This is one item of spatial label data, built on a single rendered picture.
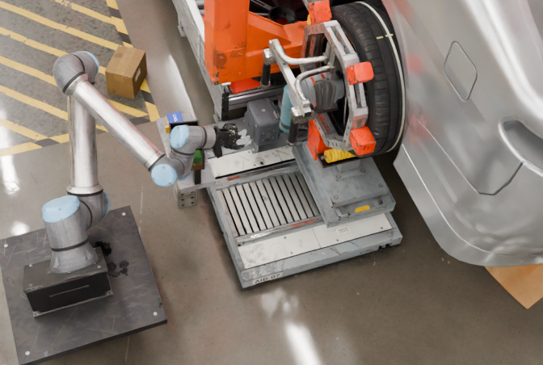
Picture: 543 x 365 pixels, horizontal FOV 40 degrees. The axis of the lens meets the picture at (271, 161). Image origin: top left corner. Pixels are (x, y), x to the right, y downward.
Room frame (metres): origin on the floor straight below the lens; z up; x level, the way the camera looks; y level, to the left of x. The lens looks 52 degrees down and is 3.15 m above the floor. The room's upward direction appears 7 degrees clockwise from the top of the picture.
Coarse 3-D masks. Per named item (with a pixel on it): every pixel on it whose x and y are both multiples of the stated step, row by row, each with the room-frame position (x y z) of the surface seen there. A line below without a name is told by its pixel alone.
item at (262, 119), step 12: (252, 108) 2.42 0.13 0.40; (264, 108) 2.43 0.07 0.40; (276, 108) 2.46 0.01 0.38; (252, 120) 2.36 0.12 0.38; (264, 120) 2.35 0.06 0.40; (276, 120) 2.37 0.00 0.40; (252, 132) 2.33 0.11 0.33; (264, 132) 2.33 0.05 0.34; (276, 132) 2.36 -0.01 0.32; (252, 144) 2.46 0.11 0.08; (264, 144) 2.34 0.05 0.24; (276, 144) 2.47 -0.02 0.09
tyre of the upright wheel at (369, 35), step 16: (368, 0) 2.48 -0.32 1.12; (336, 16) 2.38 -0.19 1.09; (352, 16) 2.30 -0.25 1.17; (368, 16) 2.31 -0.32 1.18; (384, 16) 2.32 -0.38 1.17; (352, 32) 2.24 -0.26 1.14; (368, 32) 2.21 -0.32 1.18; (384, 32) 2.22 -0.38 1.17; (320, 48) 2.46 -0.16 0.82; (368, 48) 2.14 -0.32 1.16; (384, 48) 2.15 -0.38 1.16; (384, 64) 2.10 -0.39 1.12; (400, 64) 2.12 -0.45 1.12; (384, 80) 2.05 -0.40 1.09; (400, 80) 2.07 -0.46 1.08; (384, 96) 2.01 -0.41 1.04; (400, 96) 2.03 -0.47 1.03; (384, 112) 1.98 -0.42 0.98; (400, 112) 2.00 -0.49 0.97; (336, 128) 2.20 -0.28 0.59; (384, 128) 1.96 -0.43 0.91; (400, 128) 1.98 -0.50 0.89; (384, 144) 1.97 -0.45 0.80; (400, 144) 2.01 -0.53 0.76
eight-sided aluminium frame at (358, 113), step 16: (304, 32) 2.43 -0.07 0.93; (320, 32) 2.31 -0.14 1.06; (336, 32) 2.28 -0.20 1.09; (304, 48) 2.42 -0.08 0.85; (336, 48) 2.17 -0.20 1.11; (352, 48) 2.17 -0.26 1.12; (352, 64) 2.10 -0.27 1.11; (352, 96) 2.01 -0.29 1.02; (352, 112) 1.97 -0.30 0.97; (320, 128) 2.17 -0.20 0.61; (352, 128) 1.96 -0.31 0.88; (336, 144) 2.03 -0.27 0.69
